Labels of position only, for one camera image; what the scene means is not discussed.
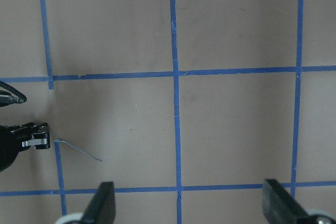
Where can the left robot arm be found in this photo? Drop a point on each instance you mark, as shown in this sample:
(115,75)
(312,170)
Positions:
(9,152)

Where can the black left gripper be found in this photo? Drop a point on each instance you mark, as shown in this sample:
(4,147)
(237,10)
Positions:
(31,134)

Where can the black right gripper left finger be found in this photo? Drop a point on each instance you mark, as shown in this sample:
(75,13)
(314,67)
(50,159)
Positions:
(102,207)

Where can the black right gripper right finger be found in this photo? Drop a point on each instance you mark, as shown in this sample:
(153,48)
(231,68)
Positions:
(279,207)

